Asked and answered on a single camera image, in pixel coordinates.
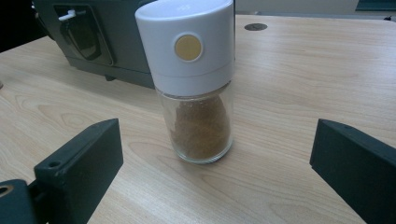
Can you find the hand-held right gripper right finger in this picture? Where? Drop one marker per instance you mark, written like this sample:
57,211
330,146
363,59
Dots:
358,168

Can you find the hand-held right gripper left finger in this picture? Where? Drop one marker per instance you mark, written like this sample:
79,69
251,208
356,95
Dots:
77,161

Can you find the dark grey metal rack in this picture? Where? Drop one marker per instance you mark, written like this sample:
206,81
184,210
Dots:
124,37

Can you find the white-capped glass spice jar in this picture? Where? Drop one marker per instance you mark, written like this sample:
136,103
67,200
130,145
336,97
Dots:
190,62

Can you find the dark round table grommet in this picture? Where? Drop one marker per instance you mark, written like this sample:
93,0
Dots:
256,26

